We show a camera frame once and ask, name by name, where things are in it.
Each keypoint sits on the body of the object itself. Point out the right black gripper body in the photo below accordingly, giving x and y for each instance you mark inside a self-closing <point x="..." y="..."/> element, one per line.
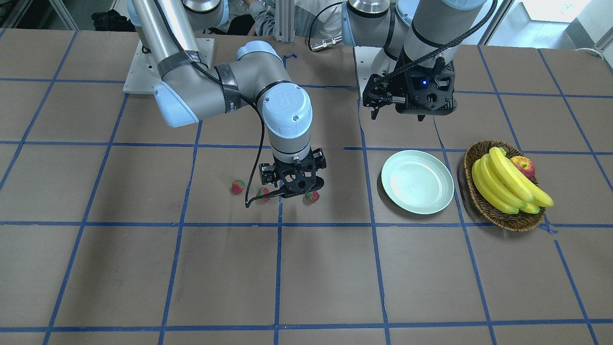
<point x="266" y="173"/>

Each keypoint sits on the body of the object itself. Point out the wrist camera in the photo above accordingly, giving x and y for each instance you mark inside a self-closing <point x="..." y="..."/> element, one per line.
<point x="268" y="174"/>
<point x="379" y="92"/>

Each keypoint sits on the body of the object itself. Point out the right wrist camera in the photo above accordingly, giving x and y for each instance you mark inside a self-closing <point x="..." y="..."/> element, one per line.
<point x="268" y="174"/>

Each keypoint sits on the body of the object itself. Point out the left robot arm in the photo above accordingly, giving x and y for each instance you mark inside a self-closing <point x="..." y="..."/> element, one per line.
<point x="431" y="32"/>

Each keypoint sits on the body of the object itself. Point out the pale green plate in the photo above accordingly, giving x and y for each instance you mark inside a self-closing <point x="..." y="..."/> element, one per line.
<point x="417" y="181"/>

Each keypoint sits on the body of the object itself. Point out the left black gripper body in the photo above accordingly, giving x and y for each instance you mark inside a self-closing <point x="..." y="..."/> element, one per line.
<point x="401" y="82"/>

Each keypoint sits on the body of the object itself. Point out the red apple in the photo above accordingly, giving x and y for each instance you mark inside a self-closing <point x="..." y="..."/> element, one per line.
<point x="524" y="165"/>

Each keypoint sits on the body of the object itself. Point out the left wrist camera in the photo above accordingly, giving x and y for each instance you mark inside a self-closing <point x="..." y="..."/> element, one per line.
<point x="379" y="92"/>

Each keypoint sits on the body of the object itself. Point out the aluminium frame post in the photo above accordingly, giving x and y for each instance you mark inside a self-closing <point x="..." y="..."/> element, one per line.
<point x="284" y="21"/>

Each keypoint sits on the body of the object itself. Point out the yellow banana bunch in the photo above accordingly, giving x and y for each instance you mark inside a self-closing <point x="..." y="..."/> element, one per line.
<point x="504" y="187"/>

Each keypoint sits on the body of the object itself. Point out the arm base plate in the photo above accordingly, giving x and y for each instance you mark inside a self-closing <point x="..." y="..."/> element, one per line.
<point x="142" y="75"/>
<point x="371" y="60"/>

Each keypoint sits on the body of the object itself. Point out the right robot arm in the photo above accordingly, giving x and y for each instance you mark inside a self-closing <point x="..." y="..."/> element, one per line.
<point x="189" y="91"/>

